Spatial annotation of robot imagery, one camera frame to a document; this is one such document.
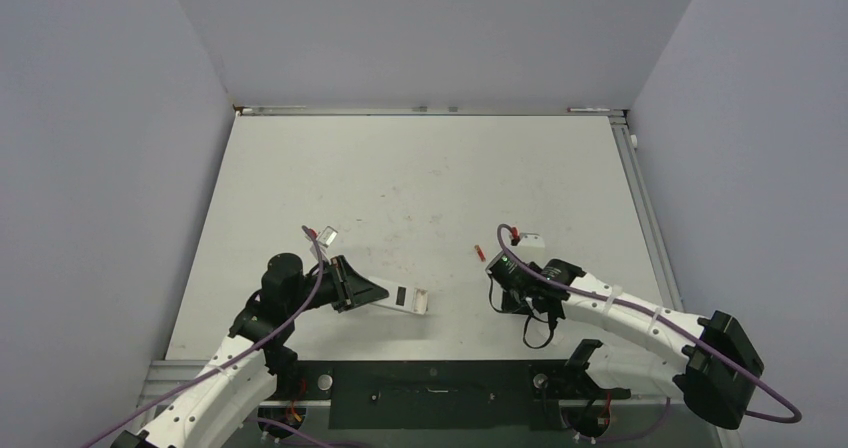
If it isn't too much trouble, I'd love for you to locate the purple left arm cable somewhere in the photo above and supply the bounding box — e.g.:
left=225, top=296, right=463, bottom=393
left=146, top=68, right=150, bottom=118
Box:
left=79, top=224, right=327, bottom=448

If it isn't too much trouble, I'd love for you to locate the red orange battery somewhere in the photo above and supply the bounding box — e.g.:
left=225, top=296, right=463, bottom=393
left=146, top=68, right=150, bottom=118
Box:
left=474, top=245, right=486, bottom=262

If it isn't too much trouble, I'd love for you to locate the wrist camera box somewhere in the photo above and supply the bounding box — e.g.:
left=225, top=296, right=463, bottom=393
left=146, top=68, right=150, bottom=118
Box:
left=510, top=232, right=546, bottom=258
left=316, top=226, right=338, bottom=248

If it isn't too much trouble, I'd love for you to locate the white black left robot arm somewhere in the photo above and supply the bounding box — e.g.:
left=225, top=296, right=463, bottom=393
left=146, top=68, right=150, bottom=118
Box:
left=112, top=253, right=391, bottom=447

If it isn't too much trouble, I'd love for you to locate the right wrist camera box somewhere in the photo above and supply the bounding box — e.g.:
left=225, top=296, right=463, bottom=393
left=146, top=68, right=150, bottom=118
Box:
left=510, top=232, right=546, bottom=258

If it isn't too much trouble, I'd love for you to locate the aluminium back table rail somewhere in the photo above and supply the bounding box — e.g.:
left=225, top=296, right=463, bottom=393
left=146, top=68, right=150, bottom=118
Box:
left=234, top=105, right=627, bottom=118

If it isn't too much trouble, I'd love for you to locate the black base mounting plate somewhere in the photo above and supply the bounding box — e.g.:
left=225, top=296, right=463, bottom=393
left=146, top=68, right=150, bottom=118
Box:
left=259, top=359, right=631, bottom=430

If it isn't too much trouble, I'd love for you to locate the aluminium table edge rail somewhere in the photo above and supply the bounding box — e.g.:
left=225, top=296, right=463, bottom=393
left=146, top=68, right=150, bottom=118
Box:
left=609, top=111, right=684, bottom=310

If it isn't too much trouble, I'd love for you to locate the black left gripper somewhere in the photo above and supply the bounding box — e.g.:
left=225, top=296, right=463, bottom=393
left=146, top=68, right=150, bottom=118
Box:
left=286, top=255, right=387, bottom=315

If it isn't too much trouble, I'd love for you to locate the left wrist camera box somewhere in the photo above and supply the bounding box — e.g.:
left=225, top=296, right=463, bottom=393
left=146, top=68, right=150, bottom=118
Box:
left=316, top=226, right=338, bottom=248

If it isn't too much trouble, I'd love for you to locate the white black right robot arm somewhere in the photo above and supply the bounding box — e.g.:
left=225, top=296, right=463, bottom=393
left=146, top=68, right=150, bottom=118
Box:
left=486, top=254, right=764, bottom=430

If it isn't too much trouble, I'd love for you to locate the white red remote control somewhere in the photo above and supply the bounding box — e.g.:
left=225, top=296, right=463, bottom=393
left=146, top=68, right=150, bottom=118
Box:
left=368, top=276, right=428, bottom=315

